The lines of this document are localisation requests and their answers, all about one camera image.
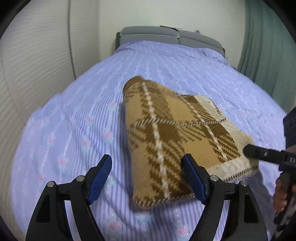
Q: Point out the green curtain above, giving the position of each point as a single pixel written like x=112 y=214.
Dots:
x=268 y=55

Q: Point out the white louvered wardrobe doors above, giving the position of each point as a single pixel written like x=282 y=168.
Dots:
x=45 y=45

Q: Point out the purple floral striped bedsheet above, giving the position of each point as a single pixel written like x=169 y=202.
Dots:
x=74 y=129

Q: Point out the brown plaid knit sweater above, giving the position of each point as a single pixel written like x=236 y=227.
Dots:
x=162 y=126

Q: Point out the grey upholstered headboard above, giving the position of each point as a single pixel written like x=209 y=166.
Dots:
x=167 y=36

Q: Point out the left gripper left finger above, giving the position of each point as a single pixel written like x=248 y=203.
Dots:
x=49 y=219

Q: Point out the person's right hand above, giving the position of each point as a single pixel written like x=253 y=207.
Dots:
x=279 y=197

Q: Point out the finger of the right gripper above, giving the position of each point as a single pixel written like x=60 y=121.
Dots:
x=289 y=130
x=268 y=155

